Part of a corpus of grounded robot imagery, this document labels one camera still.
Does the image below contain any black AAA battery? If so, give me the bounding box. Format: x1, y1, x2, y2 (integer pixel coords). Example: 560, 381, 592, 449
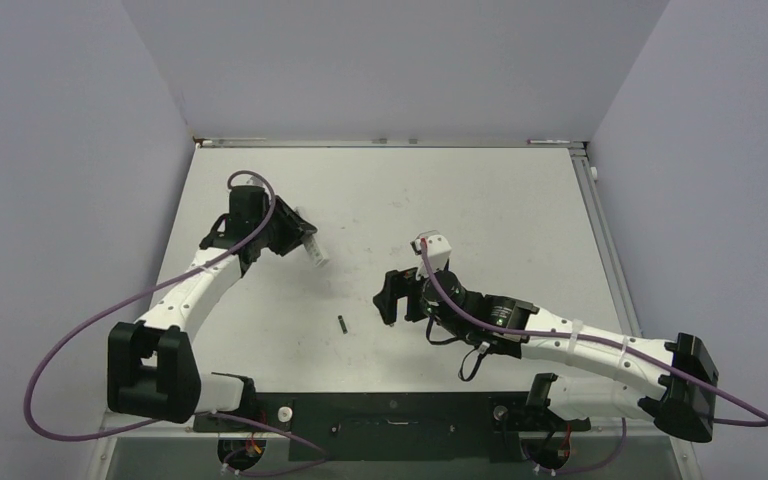
338, 315, 348, 334

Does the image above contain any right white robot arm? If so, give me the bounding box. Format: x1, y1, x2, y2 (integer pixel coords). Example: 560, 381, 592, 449
373, 269, 719, 443

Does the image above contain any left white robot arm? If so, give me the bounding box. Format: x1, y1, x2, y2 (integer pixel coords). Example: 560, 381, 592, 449
107, 186, 318, 430

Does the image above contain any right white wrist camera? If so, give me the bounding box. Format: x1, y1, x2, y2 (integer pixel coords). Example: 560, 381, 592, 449
410, 230, 452, 278

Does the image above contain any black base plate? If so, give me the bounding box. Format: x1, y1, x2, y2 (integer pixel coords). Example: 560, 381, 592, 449
191, 392, 591, 464

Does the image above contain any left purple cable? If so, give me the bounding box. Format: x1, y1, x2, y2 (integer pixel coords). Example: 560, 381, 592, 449
23, 170, 327, 478

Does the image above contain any aluminium frame rail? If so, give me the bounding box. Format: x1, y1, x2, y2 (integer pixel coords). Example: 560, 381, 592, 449
568, 142, 642, 336

